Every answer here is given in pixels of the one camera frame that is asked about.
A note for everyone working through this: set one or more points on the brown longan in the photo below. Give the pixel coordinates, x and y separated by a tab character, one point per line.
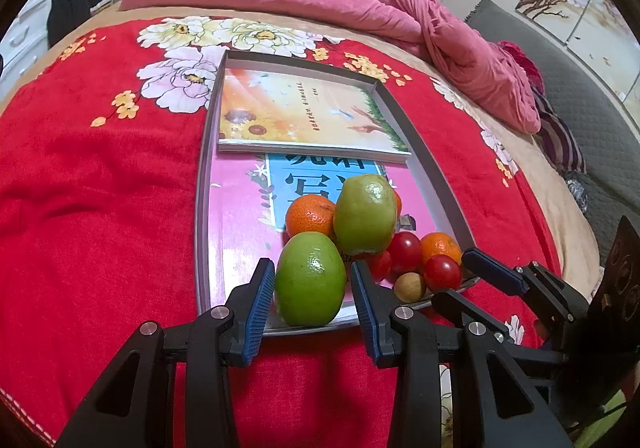
410	286

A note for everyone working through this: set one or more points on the striped pillow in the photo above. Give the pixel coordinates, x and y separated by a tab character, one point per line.
560	138

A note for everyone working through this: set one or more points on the grey quilted headboard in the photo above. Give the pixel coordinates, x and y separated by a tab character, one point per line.
575	98

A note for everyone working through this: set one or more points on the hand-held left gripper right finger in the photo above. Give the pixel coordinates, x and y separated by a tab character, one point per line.
367	323

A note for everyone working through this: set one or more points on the red pillow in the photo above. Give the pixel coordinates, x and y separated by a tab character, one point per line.
522	61

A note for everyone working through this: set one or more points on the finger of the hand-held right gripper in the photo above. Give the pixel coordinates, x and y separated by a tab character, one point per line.
495	270
457	303

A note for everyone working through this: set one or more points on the grey cardboard tray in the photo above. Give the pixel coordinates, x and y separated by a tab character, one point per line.
209	138

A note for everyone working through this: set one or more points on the sunflower cover book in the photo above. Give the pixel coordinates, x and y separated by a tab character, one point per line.
300	113

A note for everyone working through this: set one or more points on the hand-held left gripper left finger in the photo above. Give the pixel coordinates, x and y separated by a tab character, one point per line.
260	313

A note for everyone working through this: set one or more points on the red floral blanket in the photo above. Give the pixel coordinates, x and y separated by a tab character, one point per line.
100	178

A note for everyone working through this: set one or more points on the white drawer chest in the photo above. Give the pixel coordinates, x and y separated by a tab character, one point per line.
20	33

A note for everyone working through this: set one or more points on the green jujube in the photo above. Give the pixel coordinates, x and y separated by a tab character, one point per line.
310	283
365	213

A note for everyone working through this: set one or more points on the mandarin orange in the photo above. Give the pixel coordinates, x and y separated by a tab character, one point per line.
307	215
440	244
398	204

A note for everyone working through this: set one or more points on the black bag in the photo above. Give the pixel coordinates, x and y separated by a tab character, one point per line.
67	11

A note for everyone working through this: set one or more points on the pink and blue workbook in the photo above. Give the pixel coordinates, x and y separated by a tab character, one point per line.
235	228

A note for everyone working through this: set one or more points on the red cherry tomato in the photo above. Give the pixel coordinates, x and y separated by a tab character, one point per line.
405	250
442	273
380	264

